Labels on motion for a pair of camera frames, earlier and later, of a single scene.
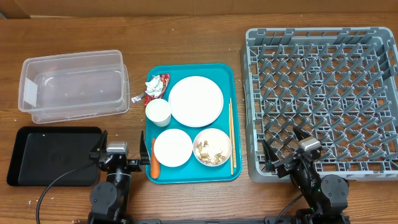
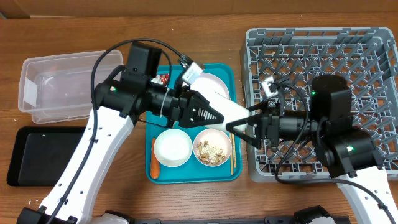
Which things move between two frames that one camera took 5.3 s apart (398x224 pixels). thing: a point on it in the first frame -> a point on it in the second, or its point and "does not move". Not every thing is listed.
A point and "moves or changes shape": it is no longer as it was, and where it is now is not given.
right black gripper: [288, 165] -> [269, 129]
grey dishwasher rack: [338, 84] does not move
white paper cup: [158, 111] moves or changes shape
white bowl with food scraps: [212, 147] does not move
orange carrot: [155, 165] does not move
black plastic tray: [41, 155] does not move
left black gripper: [143, 154] -> [184, 109]
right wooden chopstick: [233, 136] does not move
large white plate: [196, 101] moves or changes shape
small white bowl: [173, 147] does not move
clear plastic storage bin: [72, 86] does not move
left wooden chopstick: [231, 139] does not move
